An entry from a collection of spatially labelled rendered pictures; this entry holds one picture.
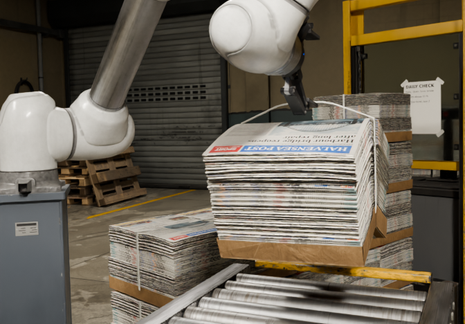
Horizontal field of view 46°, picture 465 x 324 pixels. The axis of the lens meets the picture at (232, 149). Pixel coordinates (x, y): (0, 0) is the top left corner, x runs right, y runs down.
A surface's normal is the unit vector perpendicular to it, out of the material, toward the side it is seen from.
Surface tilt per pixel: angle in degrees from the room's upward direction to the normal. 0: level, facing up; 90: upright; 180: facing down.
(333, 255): 111
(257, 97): 90
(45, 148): 93
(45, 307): 90
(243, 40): 105
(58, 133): 88
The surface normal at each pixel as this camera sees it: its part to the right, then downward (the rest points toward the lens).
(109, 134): 0.49, 0.68
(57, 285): 0.22, 0.04
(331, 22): -0.40, 0.06
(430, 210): -0.72, 0.05
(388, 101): 0.70, 0.01
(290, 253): -0.35, 0.44
